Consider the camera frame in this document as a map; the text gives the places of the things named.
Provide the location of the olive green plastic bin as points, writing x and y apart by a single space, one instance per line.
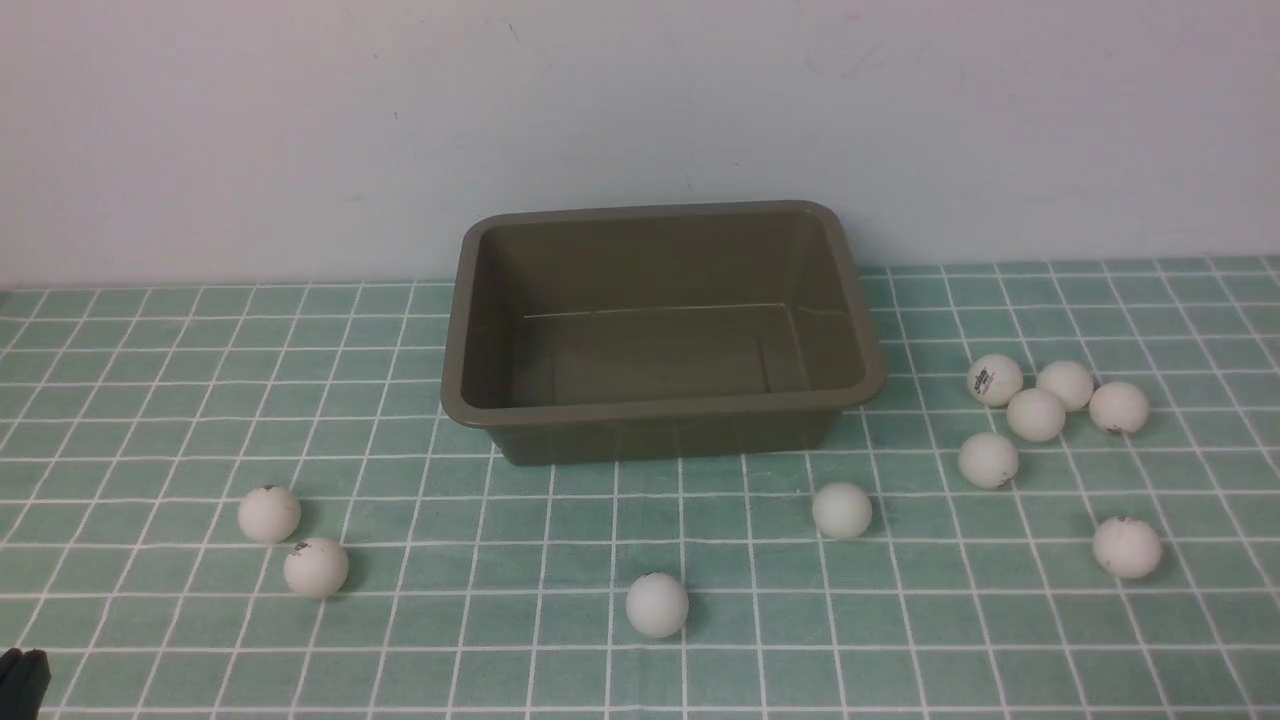
619 334

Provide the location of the white ball below cluster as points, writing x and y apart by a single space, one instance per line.
988 460

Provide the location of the green checkered tablecloth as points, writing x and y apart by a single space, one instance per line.
135 420

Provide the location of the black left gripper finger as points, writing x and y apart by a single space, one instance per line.
25 677

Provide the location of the white ball with logo left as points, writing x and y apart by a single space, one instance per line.
316 568

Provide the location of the white ball cluster back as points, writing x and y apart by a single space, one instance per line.
1069 381

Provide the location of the white ball with printed logo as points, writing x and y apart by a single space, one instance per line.
994 379

